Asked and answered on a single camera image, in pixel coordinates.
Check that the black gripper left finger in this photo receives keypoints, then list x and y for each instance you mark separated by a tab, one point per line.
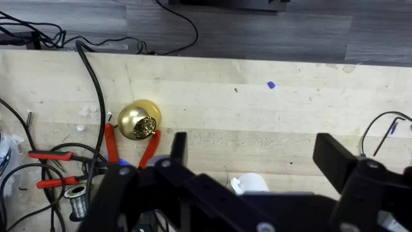
177	148

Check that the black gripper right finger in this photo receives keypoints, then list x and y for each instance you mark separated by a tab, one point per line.
332	156

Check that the gold dome tip cleaner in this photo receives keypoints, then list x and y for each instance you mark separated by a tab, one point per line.
135	120

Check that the small grey metal rod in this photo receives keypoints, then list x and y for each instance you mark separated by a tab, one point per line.
28	119

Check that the clear plastic bag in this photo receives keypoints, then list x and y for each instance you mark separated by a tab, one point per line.
4	150

